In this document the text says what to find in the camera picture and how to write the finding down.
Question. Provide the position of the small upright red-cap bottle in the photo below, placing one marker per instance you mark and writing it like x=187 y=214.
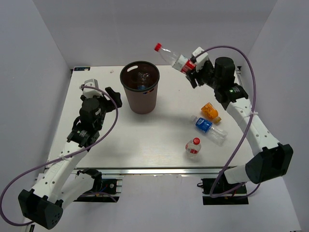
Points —
x=193 y=147

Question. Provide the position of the clear bottle blue label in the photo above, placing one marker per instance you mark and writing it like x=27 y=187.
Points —
x=143 y=81

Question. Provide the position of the left blue table sticker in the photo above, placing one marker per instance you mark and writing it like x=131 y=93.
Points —
x=77 y=69

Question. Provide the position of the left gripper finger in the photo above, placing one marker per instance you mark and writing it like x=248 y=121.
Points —
x=114 y=95
x=116 y=103

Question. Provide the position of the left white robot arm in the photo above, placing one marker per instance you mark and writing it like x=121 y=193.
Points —
x=45 y=202

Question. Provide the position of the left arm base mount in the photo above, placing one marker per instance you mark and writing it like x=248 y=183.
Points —
x=106 y=190

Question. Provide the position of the brown plastic waste bin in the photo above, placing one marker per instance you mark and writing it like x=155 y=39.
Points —
x=140 y=101

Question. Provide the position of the clear bottle red label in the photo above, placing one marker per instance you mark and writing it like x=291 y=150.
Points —
x=175 y=60

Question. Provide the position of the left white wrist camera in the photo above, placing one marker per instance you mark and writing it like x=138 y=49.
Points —
x=90 y=88

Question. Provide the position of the Pocari Sweat blue bottle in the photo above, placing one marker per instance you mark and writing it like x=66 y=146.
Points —
x=209 y=129

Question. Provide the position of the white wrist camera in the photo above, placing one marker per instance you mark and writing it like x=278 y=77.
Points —
x=201 y=59
x=90 y=88

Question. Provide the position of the lying orange juice bottle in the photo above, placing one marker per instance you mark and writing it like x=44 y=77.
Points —
x=211 y=113

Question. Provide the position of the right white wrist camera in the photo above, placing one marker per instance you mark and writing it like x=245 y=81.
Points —
x=201 y=59

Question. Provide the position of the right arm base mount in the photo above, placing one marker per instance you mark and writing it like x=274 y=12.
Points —
x=236 y=197

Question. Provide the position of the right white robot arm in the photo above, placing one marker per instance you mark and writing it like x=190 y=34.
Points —
x=271 y=158

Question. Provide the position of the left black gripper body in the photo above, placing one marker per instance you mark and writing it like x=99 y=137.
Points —
x=105 y=105

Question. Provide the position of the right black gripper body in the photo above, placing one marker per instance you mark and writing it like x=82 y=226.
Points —
x=206 y=77

